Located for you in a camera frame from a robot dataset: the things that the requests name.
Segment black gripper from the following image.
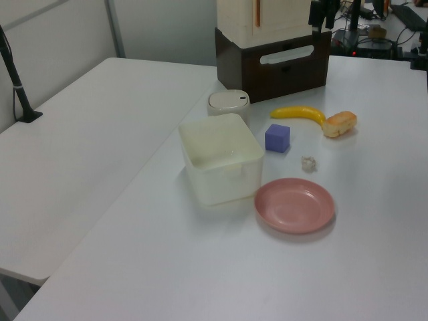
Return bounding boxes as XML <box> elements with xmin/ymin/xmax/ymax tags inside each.
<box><xmin>308</xmin><ymin>0</ymin><xmax>339</xmax><ymax>35</ymax></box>

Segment small white lidded trash can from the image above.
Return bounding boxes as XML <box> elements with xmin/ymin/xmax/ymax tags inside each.
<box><xmin>206</xmin><ymin>89</ymin><xmax>251</xmax><ymax>128</ymax></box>

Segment black monitor stand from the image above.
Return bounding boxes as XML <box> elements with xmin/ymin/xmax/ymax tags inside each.
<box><xmin>334</xmin><ymin>0</ymin><xmax>368</xmax><ymax>43</ymax></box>

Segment cream toy fridge cabinet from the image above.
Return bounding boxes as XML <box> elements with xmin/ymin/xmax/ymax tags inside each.
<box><xmin>216</xmin><ymin>0</ymin><xmax>332</xmax><ymax>48</ymax></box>

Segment small cardboard box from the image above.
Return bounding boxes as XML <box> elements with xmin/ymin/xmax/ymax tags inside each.
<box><xmin>366</xmin><ymin>26</ymin><xmax>388</xmax><ymax>39</ymax></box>

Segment black device with red light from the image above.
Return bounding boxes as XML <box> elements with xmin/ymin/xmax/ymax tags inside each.
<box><xmin>352</xmin><ymin>39</ymin><xmax>393</xmax><ymax>60</ymax></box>

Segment dark brown drawer cabinet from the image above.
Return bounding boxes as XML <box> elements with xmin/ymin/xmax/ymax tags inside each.
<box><xmin>214</xmin><ymin>26</ymin><xmax>332</xmax><ymax>104</ymax></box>

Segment black keyboard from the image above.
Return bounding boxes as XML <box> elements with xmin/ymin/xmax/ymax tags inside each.
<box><xmin>390</xmin><ymin>3</ymin><xmax>427</xmax><ymax>30</ymax></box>

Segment yellow toy banana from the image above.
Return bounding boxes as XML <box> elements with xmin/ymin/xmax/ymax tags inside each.
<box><xmin>270</xmin><ymin>105</ymin><xmax>327</xmax><ymax>127</ymax></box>

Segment orange toy bread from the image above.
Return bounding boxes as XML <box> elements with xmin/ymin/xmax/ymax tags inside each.
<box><xmin>321</xmin><ymin>111</ymin><xmax>358</xmax><ymax>138</ymax></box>

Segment black table clamp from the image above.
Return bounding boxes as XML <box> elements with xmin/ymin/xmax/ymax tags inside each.
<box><xmin>408</xmin><ymin>28</ymin><xmax>428</xmax><ymax>72</ymax></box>

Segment purple cube block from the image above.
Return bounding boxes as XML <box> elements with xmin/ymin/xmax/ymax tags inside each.
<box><xmin>264</xmin><ymin>123</ymin><xmax>291</xmax><ymax>154</ymax></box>

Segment crumpled white paper ball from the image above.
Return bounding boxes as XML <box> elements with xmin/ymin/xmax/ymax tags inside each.
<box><xmin>300</xmin><ymin>155</ymin><xmax>318</xmax><ymax>173</ymax></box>

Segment cream plastic storage box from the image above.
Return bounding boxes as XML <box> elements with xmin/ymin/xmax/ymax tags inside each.
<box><xmin>177</xmin><ymin>112</ymin><xmax>265</xmax><ymax>207</ymax></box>

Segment pink plastic plate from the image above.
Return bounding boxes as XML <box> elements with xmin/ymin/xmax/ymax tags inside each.
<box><xmin>253</xmin><ymin>178</ymin><xmax>336</xmax><ymax>235</ymax></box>

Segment white drawer handle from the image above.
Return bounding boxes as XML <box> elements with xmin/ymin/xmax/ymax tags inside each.
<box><xmin>259</xmin><ymin>43</ymin><xmax>316</xmax><ymax>66</ymax></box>

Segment grey metal partition post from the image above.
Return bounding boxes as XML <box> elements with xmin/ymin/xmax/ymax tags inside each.
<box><xmin>104</xmin><ymin>0</ymin><xmax>127</xmax><ymax>60</ymax></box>

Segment black camera stand pole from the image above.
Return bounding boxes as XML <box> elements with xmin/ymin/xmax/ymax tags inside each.
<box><xmin>0</xmin><ymin>23</ymin><xmax>44</xmax><ymax>124</ymax></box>

